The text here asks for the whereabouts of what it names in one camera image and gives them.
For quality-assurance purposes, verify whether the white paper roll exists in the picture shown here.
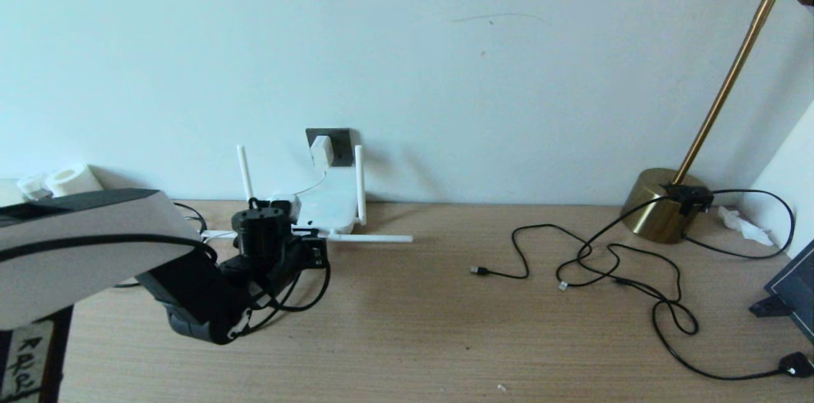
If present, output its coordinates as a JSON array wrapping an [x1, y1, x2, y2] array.
[[45, 163, 104, 195]]

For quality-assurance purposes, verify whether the brass desk lamp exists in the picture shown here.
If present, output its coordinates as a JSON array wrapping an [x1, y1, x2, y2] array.
[[620, 0, 814, 245]]

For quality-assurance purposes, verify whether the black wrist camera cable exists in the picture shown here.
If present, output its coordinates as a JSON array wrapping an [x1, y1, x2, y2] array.
[[0, 198, 333, 335]]

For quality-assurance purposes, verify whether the dark teal printed box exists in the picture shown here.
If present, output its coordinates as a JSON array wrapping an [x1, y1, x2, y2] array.
[[765, 239, 814, 346]]

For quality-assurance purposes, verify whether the white router with antennas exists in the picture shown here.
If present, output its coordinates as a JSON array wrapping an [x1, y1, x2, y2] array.
[[200, 144, 414, 245]]

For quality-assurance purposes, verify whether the grey wall socket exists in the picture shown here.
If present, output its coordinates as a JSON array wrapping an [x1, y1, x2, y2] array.
[[305, 128, 354, 167]]

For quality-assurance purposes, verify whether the clear plastic jar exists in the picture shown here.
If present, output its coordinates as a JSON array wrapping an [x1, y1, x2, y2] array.
[[16, 173, 48, 195]]

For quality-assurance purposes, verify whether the crumpled white tissue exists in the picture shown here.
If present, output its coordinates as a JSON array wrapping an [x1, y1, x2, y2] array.
[[717, 206, 774, 247]]

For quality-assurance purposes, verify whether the white power adapter with cord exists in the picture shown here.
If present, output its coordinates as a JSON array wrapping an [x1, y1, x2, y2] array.
[[283, 135, 334, 200]]

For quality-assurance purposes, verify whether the black clip stand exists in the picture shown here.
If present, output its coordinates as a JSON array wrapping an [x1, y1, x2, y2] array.
[[748, 294, 796, 318]]

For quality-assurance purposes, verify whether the black USB cable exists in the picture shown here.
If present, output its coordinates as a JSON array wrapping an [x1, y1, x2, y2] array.
[[471, 224, 684, 303]]

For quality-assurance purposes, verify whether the black lamp cord with plug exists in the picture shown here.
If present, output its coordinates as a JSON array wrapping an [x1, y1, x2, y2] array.
[[555, 184, 814, 381]]

